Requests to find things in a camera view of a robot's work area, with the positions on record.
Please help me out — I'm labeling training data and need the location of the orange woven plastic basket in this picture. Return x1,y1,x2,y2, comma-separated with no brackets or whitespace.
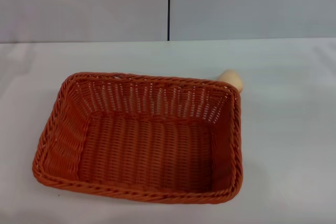
31,71,244,205

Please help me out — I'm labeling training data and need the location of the pale toy peach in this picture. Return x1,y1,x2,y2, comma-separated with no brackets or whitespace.
216,69,245,94

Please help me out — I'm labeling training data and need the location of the dark vertical wall strip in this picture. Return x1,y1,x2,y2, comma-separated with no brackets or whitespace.
166,0,172,42

